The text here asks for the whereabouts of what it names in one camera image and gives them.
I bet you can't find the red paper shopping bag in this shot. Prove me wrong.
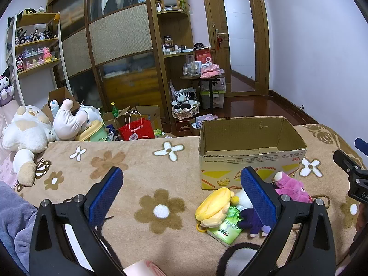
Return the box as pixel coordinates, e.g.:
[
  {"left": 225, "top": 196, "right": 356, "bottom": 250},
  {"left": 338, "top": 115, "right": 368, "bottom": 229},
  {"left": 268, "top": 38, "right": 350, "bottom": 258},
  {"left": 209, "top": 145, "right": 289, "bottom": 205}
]
[{"left": 118, "top": 110, "right": 155, "bottom": 141}]

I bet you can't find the wooden door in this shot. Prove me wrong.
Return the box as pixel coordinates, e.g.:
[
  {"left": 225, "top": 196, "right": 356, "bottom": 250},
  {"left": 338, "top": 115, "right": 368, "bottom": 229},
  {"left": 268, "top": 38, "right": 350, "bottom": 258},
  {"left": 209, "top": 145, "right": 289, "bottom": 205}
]
[{"left": 204, "top": 0, "right": 270, "bottom": 97}]

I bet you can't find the wooden wardrobe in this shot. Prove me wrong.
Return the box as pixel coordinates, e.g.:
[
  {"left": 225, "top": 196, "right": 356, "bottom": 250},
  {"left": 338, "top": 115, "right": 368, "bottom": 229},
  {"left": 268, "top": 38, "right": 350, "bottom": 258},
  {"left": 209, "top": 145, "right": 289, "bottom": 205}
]
[{"left": 47, "top": 0, "right": 193, "bottom": 123}]

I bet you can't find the white pink bunny plush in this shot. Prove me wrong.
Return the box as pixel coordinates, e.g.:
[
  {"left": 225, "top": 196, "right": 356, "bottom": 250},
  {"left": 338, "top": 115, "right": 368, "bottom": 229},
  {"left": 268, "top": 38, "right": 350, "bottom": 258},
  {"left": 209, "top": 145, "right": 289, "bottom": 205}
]
[{"left": 53, "top": 99, "right": 88, "bottom": 141}]

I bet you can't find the beige flower blanket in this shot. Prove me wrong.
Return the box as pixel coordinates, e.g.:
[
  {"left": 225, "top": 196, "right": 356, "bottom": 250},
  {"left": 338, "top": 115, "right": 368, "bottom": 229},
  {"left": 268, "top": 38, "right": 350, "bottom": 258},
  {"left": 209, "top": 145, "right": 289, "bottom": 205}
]
[{"left": 17, "top": 125, "right": 363, "bottom": 275}]

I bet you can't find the green tissue pack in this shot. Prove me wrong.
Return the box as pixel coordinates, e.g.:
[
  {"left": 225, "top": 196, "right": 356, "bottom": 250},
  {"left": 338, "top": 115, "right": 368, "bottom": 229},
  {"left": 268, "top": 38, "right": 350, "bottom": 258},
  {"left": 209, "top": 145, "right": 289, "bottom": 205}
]
[{"left": 207, "top": 206, "right": 242, "bottom": 247}]

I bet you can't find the green yellow plush pillow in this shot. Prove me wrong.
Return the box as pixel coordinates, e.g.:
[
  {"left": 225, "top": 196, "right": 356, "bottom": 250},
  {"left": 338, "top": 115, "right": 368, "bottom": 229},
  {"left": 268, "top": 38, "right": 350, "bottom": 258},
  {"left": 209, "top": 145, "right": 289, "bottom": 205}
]
[{"left": 75, "top": 120, "right": 108, "bottom": 142}]

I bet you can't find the small black side table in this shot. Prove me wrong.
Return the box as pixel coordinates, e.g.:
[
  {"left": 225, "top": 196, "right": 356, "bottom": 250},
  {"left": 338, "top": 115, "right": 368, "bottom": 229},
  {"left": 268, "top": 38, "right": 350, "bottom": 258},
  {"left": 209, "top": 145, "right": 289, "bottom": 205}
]
[{"left": 180, "top": 72, "right": 226, "bottom": 114}]

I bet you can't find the green glass bottle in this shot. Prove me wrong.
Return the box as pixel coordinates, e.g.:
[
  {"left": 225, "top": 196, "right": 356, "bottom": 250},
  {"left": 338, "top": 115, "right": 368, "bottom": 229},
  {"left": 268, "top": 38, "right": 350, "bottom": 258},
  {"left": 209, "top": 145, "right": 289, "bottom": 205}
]
[{"left": 111, "top": 102, "right": 119, "bottom": 118}]

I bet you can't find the pink plush toy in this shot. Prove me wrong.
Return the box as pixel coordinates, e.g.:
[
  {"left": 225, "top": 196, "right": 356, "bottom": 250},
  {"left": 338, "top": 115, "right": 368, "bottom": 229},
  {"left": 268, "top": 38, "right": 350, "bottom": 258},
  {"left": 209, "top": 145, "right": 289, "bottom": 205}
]
[{"left": 274, "top": 171, "right": 313, "bottom": 203}]

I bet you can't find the purple haired plush doll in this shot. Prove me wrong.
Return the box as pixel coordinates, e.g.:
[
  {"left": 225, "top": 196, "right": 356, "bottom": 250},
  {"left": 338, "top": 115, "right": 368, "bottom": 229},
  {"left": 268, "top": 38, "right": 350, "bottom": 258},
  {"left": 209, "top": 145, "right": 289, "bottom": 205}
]
[{"left": 236, "top": 208, "right": 271, "bottom": 238}]

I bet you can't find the brown cardboard box on floor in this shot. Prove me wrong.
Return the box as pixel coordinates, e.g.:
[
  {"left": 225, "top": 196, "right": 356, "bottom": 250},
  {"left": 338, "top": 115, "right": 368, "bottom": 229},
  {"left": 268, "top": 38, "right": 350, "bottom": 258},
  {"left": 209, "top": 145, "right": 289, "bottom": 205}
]
[{"left": 42, "top": 87, "right": 80, "bottom": 123}]

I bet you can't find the open cardboard box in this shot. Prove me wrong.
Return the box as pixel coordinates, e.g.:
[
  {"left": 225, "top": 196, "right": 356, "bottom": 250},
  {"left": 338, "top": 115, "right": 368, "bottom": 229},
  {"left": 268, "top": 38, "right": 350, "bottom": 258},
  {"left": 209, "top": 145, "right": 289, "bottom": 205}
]
[{"left": 199, "top": 116, "right": 307, "bottom": 190}]

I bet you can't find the clear plastic storage bin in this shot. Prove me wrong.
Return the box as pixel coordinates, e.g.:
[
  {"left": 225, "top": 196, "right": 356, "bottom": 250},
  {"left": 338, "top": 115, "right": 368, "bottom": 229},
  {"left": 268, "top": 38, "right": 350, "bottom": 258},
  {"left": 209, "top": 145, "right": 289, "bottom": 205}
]
[{"left": 200, "top": 90, "right": 226, "bottom": 110}]

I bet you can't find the yellow plush toy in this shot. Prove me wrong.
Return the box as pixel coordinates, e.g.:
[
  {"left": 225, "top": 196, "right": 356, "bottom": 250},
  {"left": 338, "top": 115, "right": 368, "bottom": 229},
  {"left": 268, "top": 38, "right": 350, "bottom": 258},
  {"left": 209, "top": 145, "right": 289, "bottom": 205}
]
[{"left": 195, "top": 187, "right": 239, "bottom": 231}]

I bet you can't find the white duck plush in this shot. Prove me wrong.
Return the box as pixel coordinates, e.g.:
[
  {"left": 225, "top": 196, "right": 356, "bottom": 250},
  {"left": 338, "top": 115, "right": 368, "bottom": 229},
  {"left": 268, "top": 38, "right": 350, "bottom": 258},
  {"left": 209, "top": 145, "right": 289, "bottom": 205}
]
[{"left": 230, "top": 189, "right": 253, "bottom": 211}]

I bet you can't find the person's right hand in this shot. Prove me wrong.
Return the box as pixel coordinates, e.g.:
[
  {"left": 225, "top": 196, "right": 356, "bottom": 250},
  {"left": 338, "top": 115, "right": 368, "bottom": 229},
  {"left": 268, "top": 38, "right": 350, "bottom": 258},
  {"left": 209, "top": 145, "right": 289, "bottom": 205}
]
[{"left": 356, "top": 203, "right": 367, "bottom": 232}]

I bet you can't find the kuromi plush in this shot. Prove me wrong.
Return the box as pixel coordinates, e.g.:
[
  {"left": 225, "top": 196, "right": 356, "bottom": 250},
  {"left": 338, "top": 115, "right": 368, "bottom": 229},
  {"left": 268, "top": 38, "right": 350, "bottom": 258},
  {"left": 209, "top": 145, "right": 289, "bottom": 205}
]
[{"left": 0, "top": 67, "right": 15, "bottom": 106}]

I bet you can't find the large white dog plush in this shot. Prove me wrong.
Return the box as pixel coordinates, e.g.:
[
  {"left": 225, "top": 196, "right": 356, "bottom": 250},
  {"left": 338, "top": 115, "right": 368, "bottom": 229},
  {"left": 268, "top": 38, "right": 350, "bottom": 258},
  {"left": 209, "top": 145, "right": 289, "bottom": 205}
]
[{"left": 2, "top": 105, "right": 56, "bottom": 187}]

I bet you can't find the white ladder shelf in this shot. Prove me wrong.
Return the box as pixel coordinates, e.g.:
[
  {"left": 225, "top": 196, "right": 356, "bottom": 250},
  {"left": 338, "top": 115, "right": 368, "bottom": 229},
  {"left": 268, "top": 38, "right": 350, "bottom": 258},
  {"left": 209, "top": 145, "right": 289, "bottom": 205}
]
[{"left": 6, "top": 9, "right": 72, "bottom": 105}]

